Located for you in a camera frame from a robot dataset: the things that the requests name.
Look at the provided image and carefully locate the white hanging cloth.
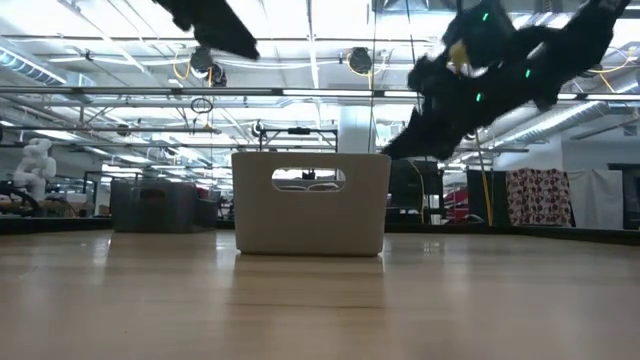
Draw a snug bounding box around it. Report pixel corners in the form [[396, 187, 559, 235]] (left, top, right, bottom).
[[567, 168, 625, 231]]

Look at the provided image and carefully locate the red patterned cloth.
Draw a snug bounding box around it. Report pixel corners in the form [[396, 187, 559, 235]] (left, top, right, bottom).
[[505, 167, 575, 228]]

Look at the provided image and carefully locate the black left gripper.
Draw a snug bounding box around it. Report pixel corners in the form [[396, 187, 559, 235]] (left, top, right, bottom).
[[152, 0, 262, 62]]

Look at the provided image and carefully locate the white plastic bin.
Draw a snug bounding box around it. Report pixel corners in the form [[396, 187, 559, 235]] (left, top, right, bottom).
[[231, 151, 393, 258]]

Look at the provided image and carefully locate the yellow cable tag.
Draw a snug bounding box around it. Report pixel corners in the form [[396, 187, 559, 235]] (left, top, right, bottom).
[[448, 39, 471, 74]]

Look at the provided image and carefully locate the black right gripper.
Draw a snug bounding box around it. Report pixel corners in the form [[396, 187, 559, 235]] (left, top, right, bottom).
[[382, 0, 547, 162]]

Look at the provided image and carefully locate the black looped cable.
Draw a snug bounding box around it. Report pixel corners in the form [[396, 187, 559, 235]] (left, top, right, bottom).
[[404, 0, 419, 66]]

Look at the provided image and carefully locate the dark grey plastic bin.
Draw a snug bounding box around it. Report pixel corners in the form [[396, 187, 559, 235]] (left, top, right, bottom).
[[109, 178, 220, 234]]

